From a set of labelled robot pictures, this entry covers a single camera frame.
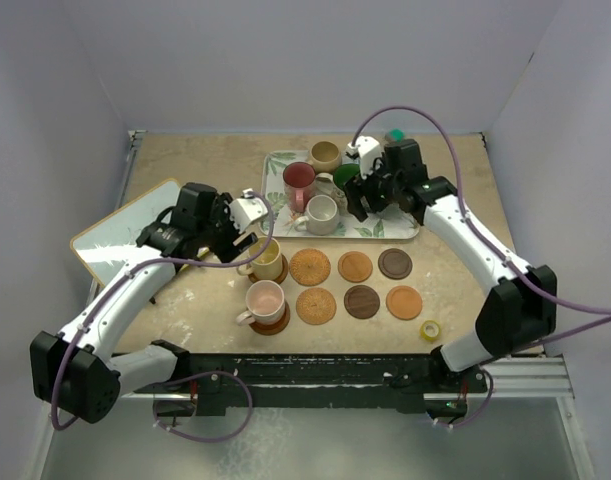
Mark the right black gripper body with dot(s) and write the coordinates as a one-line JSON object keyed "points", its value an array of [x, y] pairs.
{"points": [[380, 189]]}

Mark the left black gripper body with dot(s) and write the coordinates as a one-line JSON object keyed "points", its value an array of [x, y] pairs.
{"points": [[221, 232]]}

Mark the green floral mug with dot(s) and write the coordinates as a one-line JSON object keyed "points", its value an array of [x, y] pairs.
{"points": [[331, 184]]}

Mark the floral serving tray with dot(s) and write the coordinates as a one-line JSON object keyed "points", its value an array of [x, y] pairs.
{"points": [[390, 224]]}

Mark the white beige mug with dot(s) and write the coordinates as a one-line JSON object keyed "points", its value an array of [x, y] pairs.
{"points": [[321, 216]]}

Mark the yellow mug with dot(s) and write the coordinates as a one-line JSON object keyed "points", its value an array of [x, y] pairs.
{"points": [[267, 266]]}

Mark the brown ringed wooden saucer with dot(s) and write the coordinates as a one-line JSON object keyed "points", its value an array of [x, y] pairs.
{"points": [[280, 278]]}

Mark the dark wood coaster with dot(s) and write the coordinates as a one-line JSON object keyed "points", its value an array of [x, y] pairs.
{"points": [[395, 264]]}

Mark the light wood round coaster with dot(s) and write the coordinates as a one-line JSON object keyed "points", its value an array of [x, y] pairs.
{"points": [[355, 266]]}

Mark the large brown ringed saucer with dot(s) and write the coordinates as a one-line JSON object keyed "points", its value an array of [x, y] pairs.
{"points": [[274, 328]]}

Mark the dark walnut round coaster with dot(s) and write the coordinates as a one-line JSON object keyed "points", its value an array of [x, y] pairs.
{"points": [[361, 302]]}

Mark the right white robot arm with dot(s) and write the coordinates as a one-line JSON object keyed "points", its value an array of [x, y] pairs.
{"points": [[517, 310]]}

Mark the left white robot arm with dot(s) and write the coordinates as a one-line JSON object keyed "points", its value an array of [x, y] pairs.
{"points": [[120, 310]]}

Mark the tan wooden cup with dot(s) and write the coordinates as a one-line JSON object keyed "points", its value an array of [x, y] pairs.
{"points": [[325, 157]]}

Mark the red pink mug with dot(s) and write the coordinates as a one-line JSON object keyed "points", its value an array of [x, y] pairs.
{"points": [[299, 185]]}

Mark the green eraser block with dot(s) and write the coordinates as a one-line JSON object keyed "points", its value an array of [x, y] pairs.
{"points": [[394, 135]]}

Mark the yellow tape roll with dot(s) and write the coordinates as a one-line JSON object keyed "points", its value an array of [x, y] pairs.
{"points": [[430, 331]]}

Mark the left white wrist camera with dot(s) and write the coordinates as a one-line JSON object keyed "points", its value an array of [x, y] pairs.
{"points": [[247, 210]]}

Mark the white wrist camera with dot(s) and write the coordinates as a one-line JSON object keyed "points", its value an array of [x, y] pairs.
{"points": [[247, 210], [364, 151]]}

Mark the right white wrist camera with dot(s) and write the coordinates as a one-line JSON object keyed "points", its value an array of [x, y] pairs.
{"points": [[364, 151]]}

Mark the small whiteboard wooden frame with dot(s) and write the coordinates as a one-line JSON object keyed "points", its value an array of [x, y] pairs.
{"points": [[108, 245]]}

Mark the black aluminium base frame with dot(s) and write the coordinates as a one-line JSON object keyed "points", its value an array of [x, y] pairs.
{"points": [[207, 384]]}

